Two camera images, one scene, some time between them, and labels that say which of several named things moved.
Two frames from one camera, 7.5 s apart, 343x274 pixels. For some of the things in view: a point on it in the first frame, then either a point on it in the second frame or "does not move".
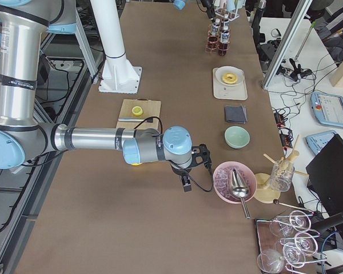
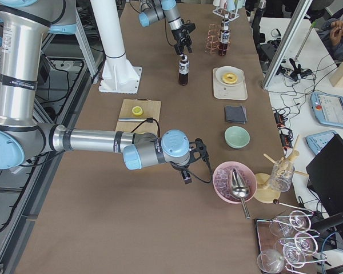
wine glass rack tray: (285, 243) does not move
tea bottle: (224, 36) to (183, 70)
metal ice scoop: (240, 189) does not move
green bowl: (236, 137) does not move
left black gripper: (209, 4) to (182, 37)
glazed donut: (229, 78) does not move
